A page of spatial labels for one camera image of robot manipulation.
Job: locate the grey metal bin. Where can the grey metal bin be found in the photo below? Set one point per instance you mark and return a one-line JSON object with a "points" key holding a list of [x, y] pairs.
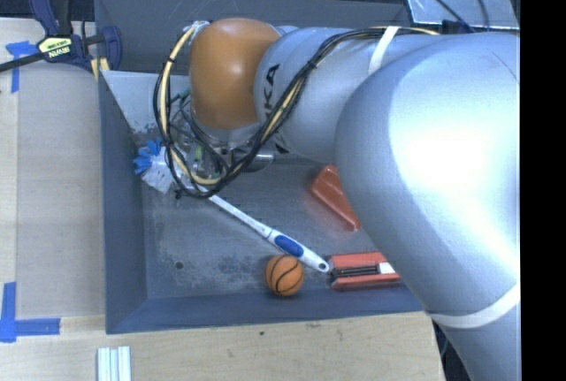
{"points": [[190, 229]]}

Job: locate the white and blue dish brush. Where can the white and blue dish brush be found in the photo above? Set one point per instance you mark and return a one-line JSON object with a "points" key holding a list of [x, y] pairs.
{"points": [[247, 221]]}

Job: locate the red-brown flat block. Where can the red-brown flat block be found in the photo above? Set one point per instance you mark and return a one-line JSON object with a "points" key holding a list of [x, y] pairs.
{"points": [[331, 195]]}

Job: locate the small orange basketball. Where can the small orange basketball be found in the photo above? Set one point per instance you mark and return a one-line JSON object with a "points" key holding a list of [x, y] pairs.
{"points": [[284, 276]]}

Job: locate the pale wood flat board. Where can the pale wood flat board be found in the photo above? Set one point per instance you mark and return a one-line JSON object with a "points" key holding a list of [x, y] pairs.
{"points": [[57, 193]]}

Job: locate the red and black stapler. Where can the red and black stapler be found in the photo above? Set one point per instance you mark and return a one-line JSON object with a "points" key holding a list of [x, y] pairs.
{"points": [[360, 279]]}

